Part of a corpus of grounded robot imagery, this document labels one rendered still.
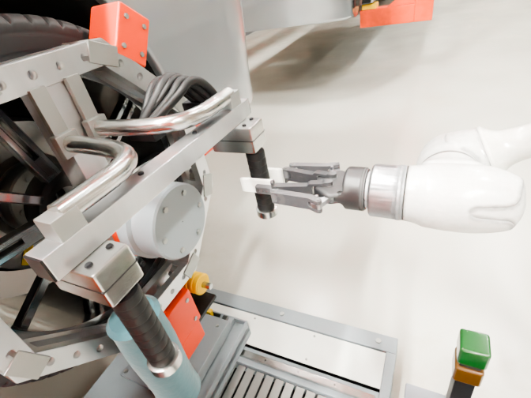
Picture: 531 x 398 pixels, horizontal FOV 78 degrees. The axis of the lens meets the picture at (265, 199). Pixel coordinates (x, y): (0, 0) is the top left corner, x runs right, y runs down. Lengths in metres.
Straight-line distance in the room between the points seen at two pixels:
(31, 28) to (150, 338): 0.51
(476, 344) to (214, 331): 0.80
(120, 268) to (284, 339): 0.97
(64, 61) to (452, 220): 0.61
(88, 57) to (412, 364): 1.25
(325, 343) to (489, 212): 0.85
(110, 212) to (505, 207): 0.50
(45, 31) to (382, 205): 0.61
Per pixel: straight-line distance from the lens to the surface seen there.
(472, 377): 0.66
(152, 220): 0.52
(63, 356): 0.68
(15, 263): 0.88
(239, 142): 0.60
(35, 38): 0.69
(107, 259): 0.38
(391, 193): 0.54
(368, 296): 1.49
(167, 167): 0.45
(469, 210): 0.54
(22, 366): 0.64
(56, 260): 0.38
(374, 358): 1.25
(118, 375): 1.24
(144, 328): 0.44
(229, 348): 1.23
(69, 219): 0.38
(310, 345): 1.27
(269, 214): 0.67
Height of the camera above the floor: 1.16
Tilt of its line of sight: 34 degrees down
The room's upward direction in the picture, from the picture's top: 12 degrees counter-clockwise
